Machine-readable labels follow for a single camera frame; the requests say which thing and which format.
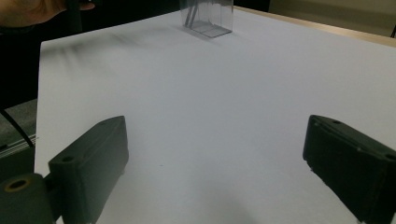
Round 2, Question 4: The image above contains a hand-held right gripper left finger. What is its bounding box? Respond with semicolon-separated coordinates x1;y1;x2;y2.
48;115;130;224

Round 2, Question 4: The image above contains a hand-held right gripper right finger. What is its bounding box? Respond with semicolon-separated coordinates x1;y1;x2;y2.
303;114;396;224

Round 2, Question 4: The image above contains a clear plastic organizer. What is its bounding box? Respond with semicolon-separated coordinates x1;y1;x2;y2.
178;0;234;39

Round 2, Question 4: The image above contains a white table board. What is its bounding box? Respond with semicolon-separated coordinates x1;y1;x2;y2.
34;7;396;224

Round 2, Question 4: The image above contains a wooden table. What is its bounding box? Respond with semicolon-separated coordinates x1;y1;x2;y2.
232;5;396;49

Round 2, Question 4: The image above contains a right hand-held gripper cable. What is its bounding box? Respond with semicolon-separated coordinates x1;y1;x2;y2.
0;107;35;147

